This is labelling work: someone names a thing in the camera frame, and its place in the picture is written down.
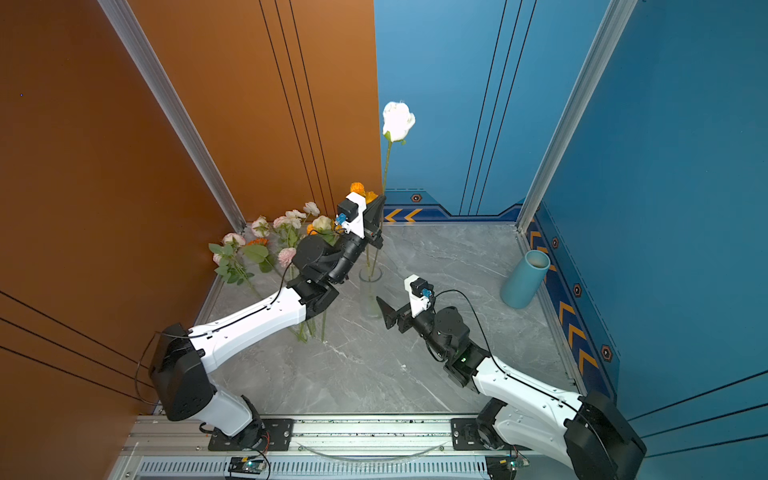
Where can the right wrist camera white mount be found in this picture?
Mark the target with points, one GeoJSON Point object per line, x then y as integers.
{"type": "Point", "coordinates": [421, 295]}

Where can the white rose stem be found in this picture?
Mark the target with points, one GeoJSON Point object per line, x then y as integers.
{"type": "Point", "coordinates": [398, 120]}

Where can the left circuit board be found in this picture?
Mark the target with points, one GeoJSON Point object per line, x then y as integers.
{"type": "Point", "coordinates": [247, 467]}

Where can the pale pink flower spray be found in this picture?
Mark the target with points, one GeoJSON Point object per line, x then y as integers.
{"type": "Point", "coordinates": [287, 227]}

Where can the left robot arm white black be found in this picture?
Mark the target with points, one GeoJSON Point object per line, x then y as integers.
{"type": "Point", "coordinates": [184, 359]}

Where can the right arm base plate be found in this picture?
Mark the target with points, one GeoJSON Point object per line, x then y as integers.
{"type": "Point", "coordinates": [468, 434]}

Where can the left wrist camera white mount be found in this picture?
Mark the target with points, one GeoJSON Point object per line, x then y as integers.
{"type": "Point", "coordinates": [350, 215]}

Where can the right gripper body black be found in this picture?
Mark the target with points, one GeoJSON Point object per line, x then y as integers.
{"type": "Point", "coordinates": [407, 321]}

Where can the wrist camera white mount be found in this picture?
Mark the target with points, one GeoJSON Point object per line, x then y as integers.
{"type": "Point", "coordinates": [421, 295]}
{"type": "Point", "coordinates": [350, 215]}

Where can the right circuit board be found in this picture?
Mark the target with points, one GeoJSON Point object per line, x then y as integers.
{"type": "Point", "coordinates": [505, 467]}

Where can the aluminium corner post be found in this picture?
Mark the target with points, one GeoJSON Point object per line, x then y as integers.
{"type": "Point", "coordinates": [126, 25]}
{"type": "Point", "coordinates": [600, 52]}

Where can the pink rose branch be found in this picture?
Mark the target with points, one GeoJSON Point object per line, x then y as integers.
{"type": "Point", "coordinates": [229, 265]}

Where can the teal cylinder vase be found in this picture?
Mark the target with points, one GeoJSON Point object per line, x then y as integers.
{"type": "Point", "coordinates": [524, 281]}

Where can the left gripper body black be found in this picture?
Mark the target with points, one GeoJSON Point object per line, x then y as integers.
{"type": "Point", "coordinates": [368, 237]}

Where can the left aluminium corner post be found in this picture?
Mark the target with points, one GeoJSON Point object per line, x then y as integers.
{"type": "Point", "coordinates": [126, 25]}

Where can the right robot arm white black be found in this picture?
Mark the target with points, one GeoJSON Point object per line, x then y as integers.
{"type": "Point", "coordinates": [586, 433]}

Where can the right aluminium corner post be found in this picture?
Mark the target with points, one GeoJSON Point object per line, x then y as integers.
{"type": "Point", "coordinates": [600, 52]}

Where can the aluminium front rail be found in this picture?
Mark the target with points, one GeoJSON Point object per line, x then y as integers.
{"type": "Point", "coordinates": [384, 435]}

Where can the clear ribbed glass vase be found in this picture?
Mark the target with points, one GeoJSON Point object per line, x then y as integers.
{"type": "Point", "coordinates": [370, 280]}

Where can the cream rose stem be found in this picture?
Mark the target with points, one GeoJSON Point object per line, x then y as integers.
{"type": "Point", "coordinates": [322, 226]}

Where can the pink carnation flower stem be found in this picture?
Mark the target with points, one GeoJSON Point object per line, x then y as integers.
{"type": "Point", "coordinates": [307, 329]}

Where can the small orange flower sprig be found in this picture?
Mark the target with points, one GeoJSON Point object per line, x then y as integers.
{"type": "Point", "coordinates": [370, 196]}

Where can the circuit board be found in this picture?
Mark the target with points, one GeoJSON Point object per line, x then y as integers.
{"type": "Point", "coordinates": [505, 467]}
{"type": "Point", "coordinates": [247, 467]}

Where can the large orange rose stem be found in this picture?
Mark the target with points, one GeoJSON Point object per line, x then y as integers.
{"type": "Point", "coordinates": [256, 250]}

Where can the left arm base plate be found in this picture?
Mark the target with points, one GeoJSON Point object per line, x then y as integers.
{"type": "Point", "coordinates": [270, 435]}

